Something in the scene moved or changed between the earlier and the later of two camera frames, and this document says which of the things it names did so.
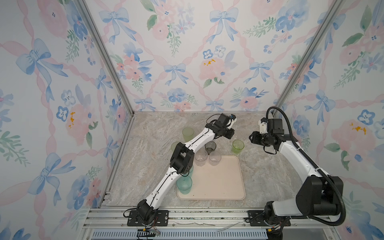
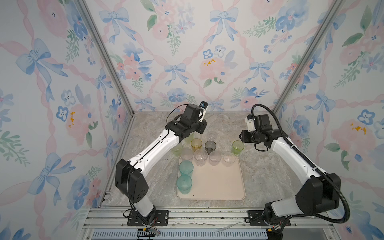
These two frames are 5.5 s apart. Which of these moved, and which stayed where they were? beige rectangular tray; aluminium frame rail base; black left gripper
Moved: black left gripper
Stayed: beige rectangular tray; aluminium frame rail base
